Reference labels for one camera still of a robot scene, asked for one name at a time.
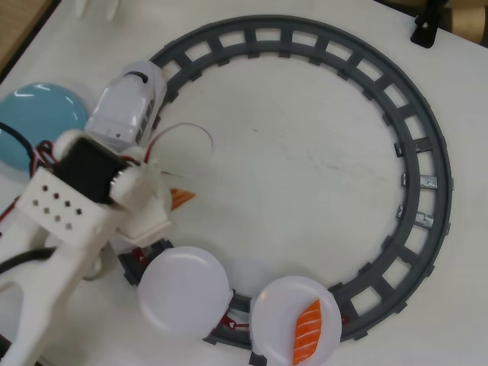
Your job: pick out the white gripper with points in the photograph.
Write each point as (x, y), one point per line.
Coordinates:
(166, 200)

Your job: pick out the pale striped salmon sushi piece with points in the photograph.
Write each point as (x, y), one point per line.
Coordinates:
(183, 197)

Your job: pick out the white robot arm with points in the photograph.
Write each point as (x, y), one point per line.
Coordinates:
(57, 206)

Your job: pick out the white toy Shinkansen locomotive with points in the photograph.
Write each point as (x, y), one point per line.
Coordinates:
(122, 106)

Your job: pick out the blue round ceramic dish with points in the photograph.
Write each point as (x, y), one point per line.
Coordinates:
(45, 103)

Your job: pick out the deep orange salmon sushi piece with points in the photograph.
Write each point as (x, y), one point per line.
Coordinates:
(307, 331)

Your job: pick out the white round plastic plate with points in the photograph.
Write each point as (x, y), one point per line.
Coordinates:
(183, 289)
(274, 316)

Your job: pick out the grey circular toy train track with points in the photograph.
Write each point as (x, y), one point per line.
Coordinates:
(249, 38)

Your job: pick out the light wooden furniture board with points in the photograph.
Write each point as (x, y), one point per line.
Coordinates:
(15, 30)

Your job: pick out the silver tape patch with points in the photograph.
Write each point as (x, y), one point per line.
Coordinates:
(427, 183)
(425, 220)

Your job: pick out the black table clamp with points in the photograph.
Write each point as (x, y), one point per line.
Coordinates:
(423, 34)

